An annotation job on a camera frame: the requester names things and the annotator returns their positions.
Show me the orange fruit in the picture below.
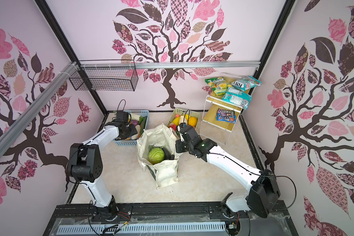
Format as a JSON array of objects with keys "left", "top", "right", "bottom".
[{"left": 188, "top": 117, "right": 198, "bottom": 127}]

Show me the green cabbage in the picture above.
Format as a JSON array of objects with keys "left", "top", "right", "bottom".
[{"left": 147, "top": 147, "right": 164, "bottom": 165}]

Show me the blue candy bag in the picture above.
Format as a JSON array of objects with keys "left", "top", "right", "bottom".
[{"left": 216, "top": 109, "right": 237, "bottom": 124}]

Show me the aluminium frame rail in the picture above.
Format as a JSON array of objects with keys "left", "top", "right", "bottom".
[{"left": 0, "top": 61, "right": 261, "bottom": 158}]

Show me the green yellow snack bag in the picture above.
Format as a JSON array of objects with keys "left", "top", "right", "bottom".
[{"left": 205, "top": 77, "right": 232, "bottom": 96}]

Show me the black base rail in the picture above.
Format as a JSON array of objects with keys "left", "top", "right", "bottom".
[{"left": 43, "top": 201, "right": 298, "bottom": 236}]

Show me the white daikon radish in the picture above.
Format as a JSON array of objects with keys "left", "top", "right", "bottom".
[{"left": 132, "top": 125, "right": 141, "bottom": 140}]

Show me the blue plastic vegetable basket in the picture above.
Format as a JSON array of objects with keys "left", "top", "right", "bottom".
[{"left": 113, "top": 110, "right": 149, "bottom": 146}]

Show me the white cable duct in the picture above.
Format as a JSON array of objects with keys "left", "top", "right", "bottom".
[{"left": 52, "top": 222, "right": 227, "bottom": 236}]

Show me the teal white snack bag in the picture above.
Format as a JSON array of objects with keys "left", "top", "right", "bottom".
[{"left": 231, "top": 76, "right": 262, "bottom": 91}]

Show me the green cucumber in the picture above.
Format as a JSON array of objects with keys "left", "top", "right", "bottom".
[{"left": 139, "top": 116, "right": 148, "bottom": 137}]

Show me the white wooden shelf rack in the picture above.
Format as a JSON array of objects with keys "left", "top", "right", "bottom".
[{"left": 201, "top": 75, "right": 252, "bottom": 144}]

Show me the red apple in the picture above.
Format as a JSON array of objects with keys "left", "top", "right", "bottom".
[{"left": 168, "top": 123, "right": 177, "bottom": 131}]

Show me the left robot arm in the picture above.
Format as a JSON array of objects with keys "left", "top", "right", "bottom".
[{"left": 66, "top": 111, "right": 138, "bottom": 212}]

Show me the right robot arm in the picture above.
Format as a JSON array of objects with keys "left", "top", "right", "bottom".
[{"left": 175, "top": 123, "right": 281, "bottom": 218}]

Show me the green plastic fruit basket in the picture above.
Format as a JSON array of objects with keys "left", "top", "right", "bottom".
[{"left": 167, "top": 108, "right": 200, "bottom": 128}]

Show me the cream canvas grocery bag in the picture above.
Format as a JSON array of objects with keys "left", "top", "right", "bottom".
[{"left": 137, "top": 124, "right": 181, "bottom": 189}]

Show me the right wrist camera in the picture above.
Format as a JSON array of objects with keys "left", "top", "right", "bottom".
[{"left": 178, "top": 123, "right": 187, "bottom": 142}]

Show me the black wire wall basket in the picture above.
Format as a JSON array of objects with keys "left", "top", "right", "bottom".
[{"left": 69, "top": 59, "right": 139, "bottom": 91}]

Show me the dark purple eggplant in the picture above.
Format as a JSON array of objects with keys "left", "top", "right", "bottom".
[{"left": 162, "top": 147, "right": 175, "bottom": 160}]

